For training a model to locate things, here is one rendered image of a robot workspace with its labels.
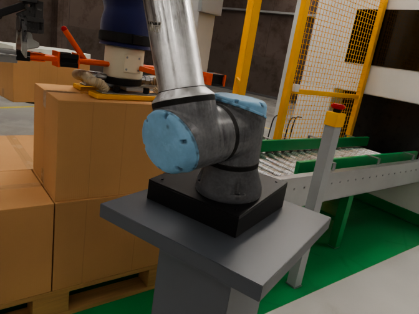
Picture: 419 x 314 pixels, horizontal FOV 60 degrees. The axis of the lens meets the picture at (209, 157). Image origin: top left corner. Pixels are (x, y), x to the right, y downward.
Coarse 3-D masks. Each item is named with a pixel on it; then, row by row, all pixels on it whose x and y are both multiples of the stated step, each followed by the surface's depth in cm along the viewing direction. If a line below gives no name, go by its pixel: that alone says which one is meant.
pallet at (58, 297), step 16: (128, 272) 172; (144, 272) 184; (64, 288) 154; (96, 288) 176; (112, 288) 177; (128, 288) 179; (144, 288) 181; (16, 304) 144; (32, 304) 148; (48, 304) 152; (64, 304) 157; (80, 304) 164; (96, 304) 167
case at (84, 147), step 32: (64, 96) 140; (64, 128) 135; (96, 128) 142; (128, 128) 150; (64, 160) 138; (96, 160) 146; (128, 160) 154; (64, 192) 142; (96, 192) 150; (128, 192) 159
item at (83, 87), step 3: (75, 84) 162; (78, 84) 162; (81, 84) 163; (84, 84) 161; (75, 87) 162; (78, 87) 159; (81, 87) 158; (84, 87) 158; (87, 87) 159; (90, 87) 160; (93, 87) 161; (111, 87) 167; (81, 90) 158; (84, 90) 159; (87, 90) 160
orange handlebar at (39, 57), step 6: (30, 54) 135; (36, 54) 136; (42, 54) 137; (48, 54) 143; (36, 60) 137; (42, 60) 138; (48, 60) 140; (54, 60) 141; (84, 60) 147; (90, 60) 149; (96, 60) 151; (102, 60) 156; (144, 66) 164; (150, 66) 167; (150, 72) 150; (204, 78) 157
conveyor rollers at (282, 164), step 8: (264, 152) 269; (272, 152) 275; (280, 152) 280; (288, 152) 285; (296, 152) 290; (304, 152) 287; (312, 152) 291; (336, 152) 305; (344, 152) 316; (352, 152) 320; (360, 152) 324; (368, 152) 328; (376, 152) 332; (264, 160) 246; (272, 160) 251; (280, 160) 257; (288, 160) 262; (296, 160) 259; (304, 160) 263; (264, 168) 232; (272, 168) 230; (280, 168) 234; (288, 168) 240; (272, 176) 216
